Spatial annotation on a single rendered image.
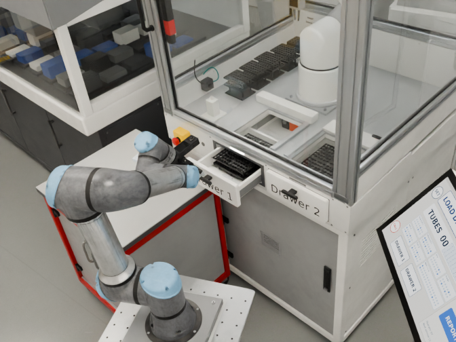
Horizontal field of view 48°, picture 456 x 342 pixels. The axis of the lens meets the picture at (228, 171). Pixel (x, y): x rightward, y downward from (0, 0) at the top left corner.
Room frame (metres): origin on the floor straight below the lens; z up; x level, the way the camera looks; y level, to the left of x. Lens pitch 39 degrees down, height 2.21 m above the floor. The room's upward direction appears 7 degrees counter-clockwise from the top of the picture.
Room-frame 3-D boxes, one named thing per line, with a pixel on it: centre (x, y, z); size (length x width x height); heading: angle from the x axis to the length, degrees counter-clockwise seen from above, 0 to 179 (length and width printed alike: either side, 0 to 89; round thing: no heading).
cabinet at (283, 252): (1.97, -0.43, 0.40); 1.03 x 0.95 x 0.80; 41
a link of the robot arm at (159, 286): (1.03, 0.25, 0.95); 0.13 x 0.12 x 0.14; 70
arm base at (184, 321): (1.02, 0.24, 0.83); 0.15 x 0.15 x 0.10
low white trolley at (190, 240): (1.80, 0.46, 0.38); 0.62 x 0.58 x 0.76; 41
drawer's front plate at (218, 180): (1.60, 0.07, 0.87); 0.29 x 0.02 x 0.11; 41
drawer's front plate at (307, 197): (1.45, -0.25, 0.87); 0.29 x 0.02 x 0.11; 41
